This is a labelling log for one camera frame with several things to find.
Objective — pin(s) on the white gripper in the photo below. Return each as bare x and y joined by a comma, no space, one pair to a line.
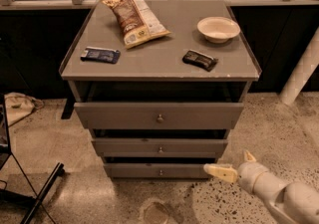
248,176

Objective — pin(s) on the grey bottom drawer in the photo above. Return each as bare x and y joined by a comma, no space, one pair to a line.
156,170

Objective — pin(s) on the grey drawer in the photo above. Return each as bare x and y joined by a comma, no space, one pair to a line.
156,170
158,115
159,147

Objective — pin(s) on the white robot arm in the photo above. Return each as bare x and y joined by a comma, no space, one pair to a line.
288,203

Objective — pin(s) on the grey drawer cabinet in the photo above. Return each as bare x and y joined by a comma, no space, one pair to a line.
155,73

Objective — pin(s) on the grey middle drawer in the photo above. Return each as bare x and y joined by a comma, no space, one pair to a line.
159,147

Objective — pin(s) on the grey top drawer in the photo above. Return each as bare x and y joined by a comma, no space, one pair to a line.
158,115

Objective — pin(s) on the black snack packet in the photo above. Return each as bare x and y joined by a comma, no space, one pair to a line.
199,60

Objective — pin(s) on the white bowl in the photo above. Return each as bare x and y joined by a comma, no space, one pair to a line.
218,29

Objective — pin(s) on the brown chip bag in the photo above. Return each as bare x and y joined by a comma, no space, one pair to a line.
137,21

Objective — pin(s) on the blue snack packet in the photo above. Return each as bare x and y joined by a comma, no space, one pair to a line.
100,55

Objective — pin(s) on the beige cloth bag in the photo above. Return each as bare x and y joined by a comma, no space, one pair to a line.
18,106

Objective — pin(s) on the white diagonal post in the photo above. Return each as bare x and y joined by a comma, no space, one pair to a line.
304,69

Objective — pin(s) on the black stand frame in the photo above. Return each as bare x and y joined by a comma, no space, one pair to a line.
30,204

